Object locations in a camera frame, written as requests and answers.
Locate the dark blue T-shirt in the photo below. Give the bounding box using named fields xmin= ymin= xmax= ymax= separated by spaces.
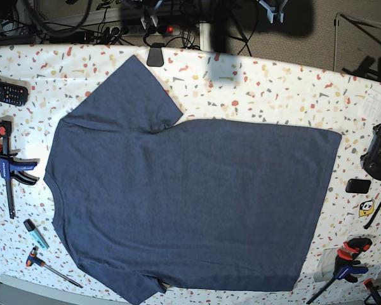
xmin=44 ymin=57 xmax=342 ymax=304

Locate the black table edge clamp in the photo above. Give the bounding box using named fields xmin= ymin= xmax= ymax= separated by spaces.
xmin=146 ymin=43 xmax=164 ymax=67

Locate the white power strip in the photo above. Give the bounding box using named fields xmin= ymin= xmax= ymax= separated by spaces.
xmin=126 ymin=25 xmax=181 ymax=36

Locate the small black rectangular case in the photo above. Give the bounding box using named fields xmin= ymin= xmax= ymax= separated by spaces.
xmin=345 ymin=179 xmax=371 ymax=194

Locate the light blue highlighter marker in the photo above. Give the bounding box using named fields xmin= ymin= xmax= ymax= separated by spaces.
xmin=23 ymin=219 xmax=50 ymax=250

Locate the clear plastic bag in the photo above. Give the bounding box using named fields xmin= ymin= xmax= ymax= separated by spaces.
xmin=314 ymin=248 xmax=338 ymax=283

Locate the black TV remote control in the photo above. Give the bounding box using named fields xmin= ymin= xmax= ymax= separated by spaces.
xmin=0 ymin=81 xmax=28 ymax=107

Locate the yellow panda sticker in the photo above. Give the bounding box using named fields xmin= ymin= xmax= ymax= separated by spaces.
xmin=359 ymin=199 xmax=375 ymax=217

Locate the black game controller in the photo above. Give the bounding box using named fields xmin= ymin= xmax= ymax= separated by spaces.
xmin=360 ymin=124 xmax=381 ymax=181

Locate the blue black bar clamp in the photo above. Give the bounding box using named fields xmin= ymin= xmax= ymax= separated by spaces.
xmin=306 ymin=238 xmax=372 ymax=304
xmin=0 ymin=121 xmax=38 ymax=219

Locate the white paper sheet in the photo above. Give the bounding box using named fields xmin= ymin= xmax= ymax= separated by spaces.
xmin=362 ymin=91 xmax=381 ymax=124

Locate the red black clamp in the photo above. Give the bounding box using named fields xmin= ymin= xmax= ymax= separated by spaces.
xmin=363 ymin=278 xmax=381 ymax=305

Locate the white metal table post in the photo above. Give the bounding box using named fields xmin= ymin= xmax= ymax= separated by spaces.
xmin=199 ymin=22 xmax=213 ymax=52

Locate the orange blue T-handle screwdriver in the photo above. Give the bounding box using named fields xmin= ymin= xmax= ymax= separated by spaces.
xmin=25 ymin=246 xmax=83 ymax=288

